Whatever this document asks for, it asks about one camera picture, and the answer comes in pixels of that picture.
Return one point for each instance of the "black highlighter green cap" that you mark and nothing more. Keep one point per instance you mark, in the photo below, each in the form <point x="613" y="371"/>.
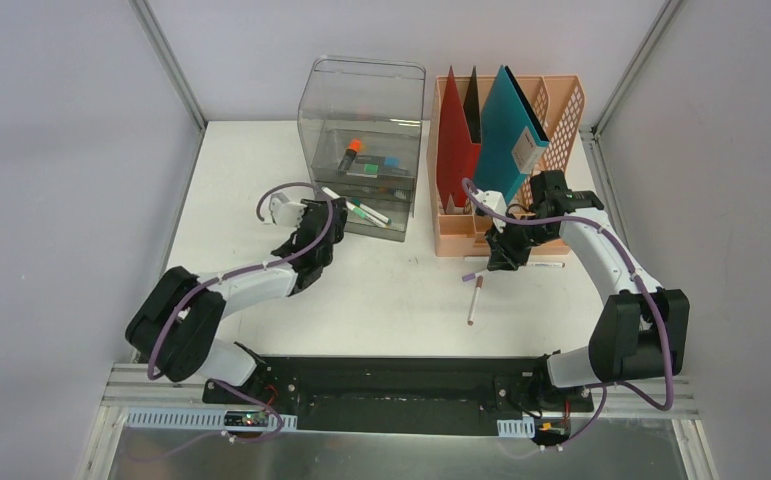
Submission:
<point x="367" y="170"/>

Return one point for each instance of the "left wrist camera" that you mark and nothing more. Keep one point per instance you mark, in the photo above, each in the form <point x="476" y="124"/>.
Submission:
<point x="284" y="212"/>

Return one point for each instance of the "teal blue folder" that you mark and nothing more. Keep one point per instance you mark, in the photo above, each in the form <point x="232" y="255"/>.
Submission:
<point x="512" y="137"/>

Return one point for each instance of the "white marker green tip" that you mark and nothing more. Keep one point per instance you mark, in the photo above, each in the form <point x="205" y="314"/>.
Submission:
<point x="334" y="197"/>

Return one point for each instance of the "black highlighter blue cap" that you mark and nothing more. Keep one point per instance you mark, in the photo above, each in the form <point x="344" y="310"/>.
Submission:
<point x="383" y="161"/>

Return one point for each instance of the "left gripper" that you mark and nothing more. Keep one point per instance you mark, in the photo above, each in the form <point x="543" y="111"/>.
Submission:
<point x="322" y="220"/>

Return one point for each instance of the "black highlighter orange cap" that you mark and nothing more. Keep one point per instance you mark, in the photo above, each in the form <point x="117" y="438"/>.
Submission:
<point x="350" y="153"/>

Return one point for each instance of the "red folder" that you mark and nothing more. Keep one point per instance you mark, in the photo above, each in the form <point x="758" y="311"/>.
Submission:
<point x="459" y="140"/>

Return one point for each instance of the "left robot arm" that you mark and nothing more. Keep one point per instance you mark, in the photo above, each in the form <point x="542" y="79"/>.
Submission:
<point x="177" y="324"/>

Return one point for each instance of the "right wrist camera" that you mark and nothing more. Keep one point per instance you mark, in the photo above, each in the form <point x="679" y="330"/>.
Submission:
<point x="492" y="201"/>

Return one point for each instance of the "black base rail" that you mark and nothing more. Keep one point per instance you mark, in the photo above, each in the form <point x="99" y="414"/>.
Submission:
<point x="427" y="396"/>

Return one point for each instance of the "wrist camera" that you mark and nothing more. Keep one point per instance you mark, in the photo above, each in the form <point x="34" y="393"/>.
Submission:
<point x="492" y="201"/>
<point x="284" y="212"/>

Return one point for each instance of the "clear grey drawer organizer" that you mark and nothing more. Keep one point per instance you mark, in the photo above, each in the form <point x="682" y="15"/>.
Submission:
<point x="360" y="125"/>

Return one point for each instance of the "white pen red cap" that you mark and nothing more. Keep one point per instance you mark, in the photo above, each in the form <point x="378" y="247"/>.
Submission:
<point x="545" y="264"/>

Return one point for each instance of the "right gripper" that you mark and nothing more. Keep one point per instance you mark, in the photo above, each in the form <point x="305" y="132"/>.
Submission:
<point x="503" y="254"/>

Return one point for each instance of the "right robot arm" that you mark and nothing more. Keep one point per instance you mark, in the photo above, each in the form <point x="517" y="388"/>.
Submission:
<point x="641" y="331"/>

